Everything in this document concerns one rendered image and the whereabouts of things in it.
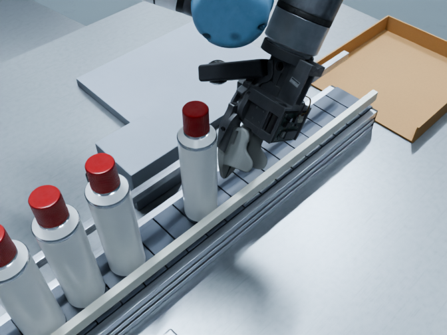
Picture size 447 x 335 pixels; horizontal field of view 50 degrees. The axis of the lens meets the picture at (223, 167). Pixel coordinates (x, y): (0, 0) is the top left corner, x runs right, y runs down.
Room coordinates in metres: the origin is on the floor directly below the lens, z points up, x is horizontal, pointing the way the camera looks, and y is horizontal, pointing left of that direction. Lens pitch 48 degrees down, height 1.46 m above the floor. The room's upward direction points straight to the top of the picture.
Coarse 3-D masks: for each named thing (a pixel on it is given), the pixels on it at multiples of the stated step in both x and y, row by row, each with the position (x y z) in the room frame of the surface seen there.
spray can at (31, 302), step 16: (0, 224) 0.27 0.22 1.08; (0, 240) 0.25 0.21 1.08; (16, 240) 0.28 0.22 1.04; (0, 256) 0.24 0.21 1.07; (16, 256) 0.26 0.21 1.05; (0, 272) 0.24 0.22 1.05; (16, 272) 0.24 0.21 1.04; (32, 272) 0.25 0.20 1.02; (0, 288) 0.23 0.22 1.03; (16, 288) 0.24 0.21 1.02; (32, 288) 0.24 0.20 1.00; (48, 288) 0.26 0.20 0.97; (16, 304) 0.23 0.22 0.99; (32, 304) 0.24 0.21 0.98; (48, 304) 0.25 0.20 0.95; (16, 320) 0.23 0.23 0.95; (32, 320) 0.23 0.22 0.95; (48, 320) 0.24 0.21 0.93; (64, 320) 0.26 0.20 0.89
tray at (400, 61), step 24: (384, 24) 1.02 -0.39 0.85; (408, 24) 0.99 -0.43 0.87; (360, 48) 0.95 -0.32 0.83; (384, 48) 0.95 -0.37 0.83; (408, 48) 0.95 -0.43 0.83; (432, 48) 0.94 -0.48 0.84; (336, 72) 0.85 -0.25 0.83; (360, 72) 0.85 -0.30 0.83; (384, 72) 0.85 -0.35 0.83; (408, 72) 0.85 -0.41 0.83; (432, 72) 0.85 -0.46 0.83; (360, 96) 0.77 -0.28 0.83; (384, 96) 0.77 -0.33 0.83; (408, 96) 0.77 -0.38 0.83; (432, 96) 0.77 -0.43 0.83; (384, 120) 0.70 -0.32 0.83; (408, 120) 0.70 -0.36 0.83; (432, 120) 0.68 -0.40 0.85
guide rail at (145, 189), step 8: (336, 56) 0.73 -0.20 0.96; (344, 56) 0.73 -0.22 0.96; (328, 64) 0.70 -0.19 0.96; (336, 64) 0.71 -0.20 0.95; (168, 168) 0.46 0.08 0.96; (176, 168) 0.46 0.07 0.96; (160, 176) 0.44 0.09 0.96; (168, 176) 0.44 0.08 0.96; (144, 184) 0.43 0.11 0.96; (152, 184) 0.43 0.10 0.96; (160, 184) 0.43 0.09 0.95; (136, 192) 0.41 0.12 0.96; (144, 192) 0.41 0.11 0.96; (136, 200) 0.40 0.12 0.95; (88, 224) 0.36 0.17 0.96; (88, 232) 0.35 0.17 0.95; (40, 256) 0.31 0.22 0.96; (40, 264) 0.30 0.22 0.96
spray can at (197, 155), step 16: (192, 112) 0.43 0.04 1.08; (208, 112) 0.44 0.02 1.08; (192, 128) 0.43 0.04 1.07; (208, 128) 0.44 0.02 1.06; (192, 144) 0.42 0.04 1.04; (208, 144) 0.42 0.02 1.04; (192, 160) 0.42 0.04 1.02; (208, 160) 0.42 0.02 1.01; (192, 176) 0.42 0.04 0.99; (208, 176) 0.42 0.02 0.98; (192, 192) 0.42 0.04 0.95; (208, 192) 0.42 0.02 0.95; (192, 208) 0.42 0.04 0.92; (208, 208) 0.42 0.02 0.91
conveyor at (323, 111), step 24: (336, 96) 0.72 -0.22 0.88; (312, 120) 0.65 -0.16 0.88; (264, 144) 0.59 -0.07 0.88; (288, 144) 0.59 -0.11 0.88; (264, 168) 0.53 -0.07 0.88; (264, 192) 0.48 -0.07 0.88; (168, 216) 0.43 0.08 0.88; (144, 240) 0.39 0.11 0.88; (168, 240) 0.39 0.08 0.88; (168, 264) 0.35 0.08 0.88; (72, 312) 0.28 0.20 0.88
